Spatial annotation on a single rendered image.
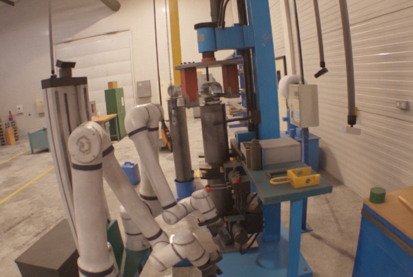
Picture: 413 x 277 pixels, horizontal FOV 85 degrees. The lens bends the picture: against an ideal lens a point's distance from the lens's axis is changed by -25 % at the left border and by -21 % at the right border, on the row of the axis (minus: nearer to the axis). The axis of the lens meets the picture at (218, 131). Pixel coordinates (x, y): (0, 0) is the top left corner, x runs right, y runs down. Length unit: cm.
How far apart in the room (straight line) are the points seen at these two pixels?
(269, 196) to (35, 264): 134
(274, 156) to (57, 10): 1419
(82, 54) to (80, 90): 1261
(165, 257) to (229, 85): 164
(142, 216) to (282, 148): 116
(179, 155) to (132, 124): 229
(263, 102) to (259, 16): 73
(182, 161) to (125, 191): 264
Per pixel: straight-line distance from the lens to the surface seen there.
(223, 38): 236
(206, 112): 230
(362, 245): 187
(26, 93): 1578
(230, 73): 241
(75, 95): 155
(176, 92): 364
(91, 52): 1394
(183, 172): 379
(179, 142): 368
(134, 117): 149
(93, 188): 99
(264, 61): 234
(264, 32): 238
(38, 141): 992
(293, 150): 203
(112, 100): 946
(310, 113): 269
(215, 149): 234
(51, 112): 133
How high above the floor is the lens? 168
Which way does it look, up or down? 11 degrees down
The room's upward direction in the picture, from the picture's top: 5 degrees counter-clockwise
